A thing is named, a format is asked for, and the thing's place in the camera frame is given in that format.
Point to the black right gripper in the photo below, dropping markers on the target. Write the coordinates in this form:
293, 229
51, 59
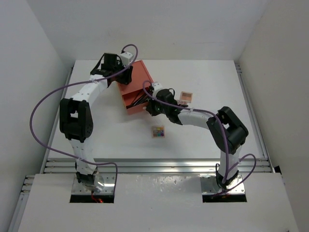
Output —
150, 108

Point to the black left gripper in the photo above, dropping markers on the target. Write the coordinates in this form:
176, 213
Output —
126, 78

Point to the thin dark makeup brush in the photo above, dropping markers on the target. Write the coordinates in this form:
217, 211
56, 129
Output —
137, 102

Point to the orange drawer box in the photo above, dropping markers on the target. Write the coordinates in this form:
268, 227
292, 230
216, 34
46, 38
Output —
130, 91

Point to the black fan brush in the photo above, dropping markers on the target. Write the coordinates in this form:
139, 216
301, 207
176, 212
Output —
146, 98

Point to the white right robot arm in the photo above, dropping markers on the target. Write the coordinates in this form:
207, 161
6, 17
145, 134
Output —
228, 132

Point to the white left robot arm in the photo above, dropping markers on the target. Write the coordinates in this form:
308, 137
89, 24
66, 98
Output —
75, 119

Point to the colourful eyeshadow palette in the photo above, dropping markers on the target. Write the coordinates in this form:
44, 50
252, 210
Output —
158, 131

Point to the pink eyeshadow palette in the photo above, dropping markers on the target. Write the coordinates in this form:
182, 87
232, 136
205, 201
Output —
182, 103

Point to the brown eyeshadow palette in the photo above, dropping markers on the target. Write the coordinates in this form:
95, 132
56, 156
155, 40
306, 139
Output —
186, 97

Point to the white front cover panel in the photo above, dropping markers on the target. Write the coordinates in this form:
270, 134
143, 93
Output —
155, 203

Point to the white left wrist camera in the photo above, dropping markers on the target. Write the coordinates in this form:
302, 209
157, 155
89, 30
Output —
126, 58

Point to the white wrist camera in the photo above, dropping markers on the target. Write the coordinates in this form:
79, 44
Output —
126, 58
156, 86

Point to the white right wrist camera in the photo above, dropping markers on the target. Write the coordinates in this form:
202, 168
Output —
156, 86

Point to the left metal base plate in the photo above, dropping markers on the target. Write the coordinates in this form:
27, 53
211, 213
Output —
106, 184

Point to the metal base plate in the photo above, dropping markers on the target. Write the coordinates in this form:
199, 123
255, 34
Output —
209, 185
106, 184

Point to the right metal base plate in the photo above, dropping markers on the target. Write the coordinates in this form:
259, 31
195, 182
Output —
209, 185

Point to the aluminium frame rail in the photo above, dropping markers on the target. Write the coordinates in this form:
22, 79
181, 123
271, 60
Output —
137, 166

